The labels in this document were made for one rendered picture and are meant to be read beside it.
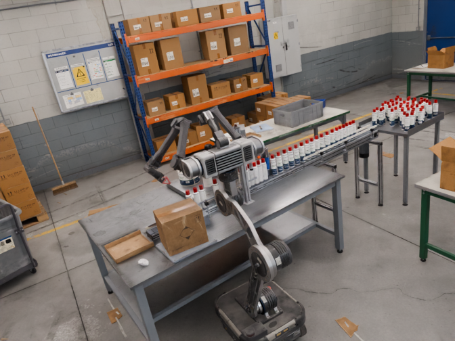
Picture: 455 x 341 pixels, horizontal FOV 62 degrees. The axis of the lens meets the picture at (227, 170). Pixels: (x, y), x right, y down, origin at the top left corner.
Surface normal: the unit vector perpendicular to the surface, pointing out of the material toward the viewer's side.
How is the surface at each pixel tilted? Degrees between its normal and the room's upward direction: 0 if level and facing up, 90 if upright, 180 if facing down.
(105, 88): 90
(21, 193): 90
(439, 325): 0
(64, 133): 90
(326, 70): 90
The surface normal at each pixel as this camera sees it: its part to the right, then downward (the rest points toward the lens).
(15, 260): 0.75, 0.19
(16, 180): 0.59, 0.22
